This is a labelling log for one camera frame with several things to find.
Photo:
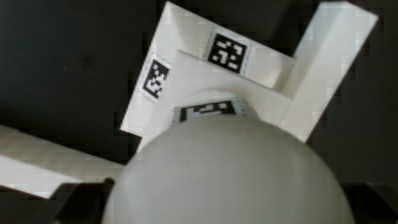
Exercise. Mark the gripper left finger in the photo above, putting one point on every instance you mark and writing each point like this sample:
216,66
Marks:
74,205

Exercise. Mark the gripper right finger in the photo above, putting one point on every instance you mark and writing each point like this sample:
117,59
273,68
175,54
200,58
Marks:
373,203

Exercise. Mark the white lamp bulb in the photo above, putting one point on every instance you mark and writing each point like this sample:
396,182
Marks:
225,172

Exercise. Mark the white lamp base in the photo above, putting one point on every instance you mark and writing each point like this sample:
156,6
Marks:
211,74

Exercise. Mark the white right wall rail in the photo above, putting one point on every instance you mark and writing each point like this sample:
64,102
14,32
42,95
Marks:
326,50

